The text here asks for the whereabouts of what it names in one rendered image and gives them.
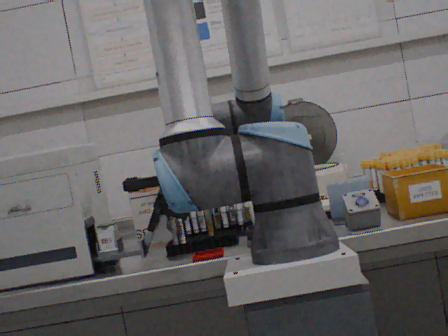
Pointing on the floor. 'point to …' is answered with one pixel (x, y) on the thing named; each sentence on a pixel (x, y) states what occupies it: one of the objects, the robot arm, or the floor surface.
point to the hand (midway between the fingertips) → (145, 243)
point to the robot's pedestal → (315, 314)
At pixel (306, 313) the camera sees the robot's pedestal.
